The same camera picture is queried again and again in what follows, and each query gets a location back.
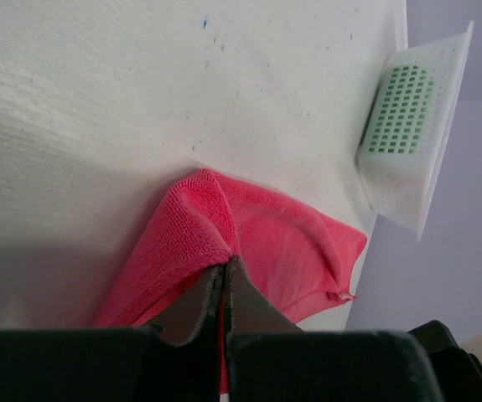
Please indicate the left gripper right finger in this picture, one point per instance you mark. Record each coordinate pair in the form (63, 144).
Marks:
(268, 358)

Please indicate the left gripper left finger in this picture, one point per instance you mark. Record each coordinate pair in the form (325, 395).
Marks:
(173, 357)

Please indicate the pink towel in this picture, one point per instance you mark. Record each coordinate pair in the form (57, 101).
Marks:
(299, 259)

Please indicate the clear plastic tray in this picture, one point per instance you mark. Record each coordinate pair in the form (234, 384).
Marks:
(400, 187)

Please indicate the green towel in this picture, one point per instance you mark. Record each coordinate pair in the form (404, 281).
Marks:
(399, 118)

